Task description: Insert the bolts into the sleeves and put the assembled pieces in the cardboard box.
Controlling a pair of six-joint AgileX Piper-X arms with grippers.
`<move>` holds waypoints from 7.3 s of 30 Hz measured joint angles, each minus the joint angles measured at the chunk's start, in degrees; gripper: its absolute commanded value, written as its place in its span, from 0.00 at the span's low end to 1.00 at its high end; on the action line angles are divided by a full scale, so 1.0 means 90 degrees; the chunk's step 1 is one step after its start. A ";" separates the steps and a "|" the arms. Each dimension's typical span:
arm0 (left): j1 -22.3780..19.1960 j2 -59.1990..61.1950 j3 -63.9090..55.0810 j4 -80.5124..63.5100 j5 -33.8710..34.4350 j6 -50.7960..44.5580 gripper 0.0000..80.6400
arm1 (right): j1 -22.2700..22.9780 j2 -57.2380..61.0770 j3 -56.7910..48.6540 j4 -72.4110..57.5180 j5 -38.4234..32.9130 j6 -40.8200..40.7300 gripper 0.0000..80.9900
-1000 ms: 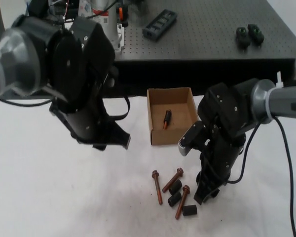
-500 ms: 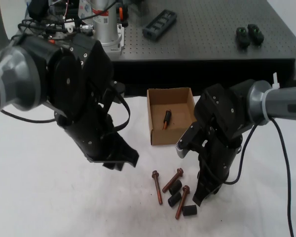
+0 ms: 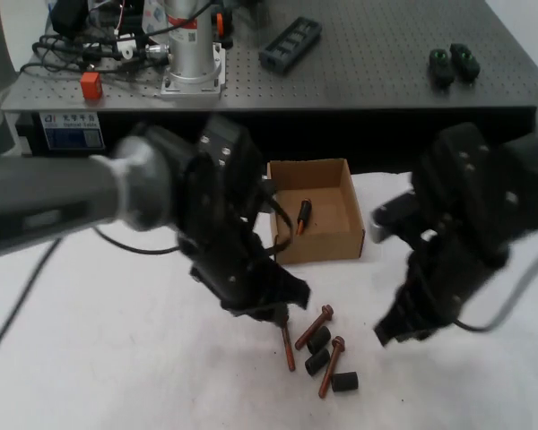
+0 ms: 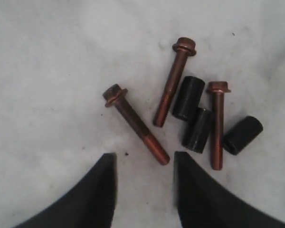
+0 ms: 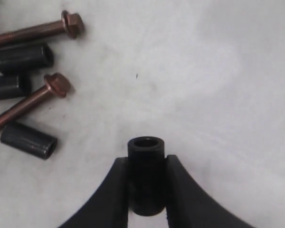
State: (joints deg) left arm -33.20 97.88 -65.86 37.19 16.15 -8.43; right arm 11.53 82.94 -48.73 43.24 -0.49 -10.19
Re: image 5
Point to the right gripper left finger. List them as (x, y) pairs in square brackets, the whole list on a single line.
[(107, 202)]

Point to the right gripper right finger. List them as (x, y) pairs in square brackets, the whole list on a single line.
[(192, 204)]

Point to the black metal sleeve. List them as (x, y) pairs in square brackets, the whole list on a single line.
[(23, 59), (9, 87), (28, 140), (146, 171)]

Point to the copper hex flange bolt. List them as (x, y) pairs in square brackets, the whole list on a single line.
[(33, 99), (38, 31)]

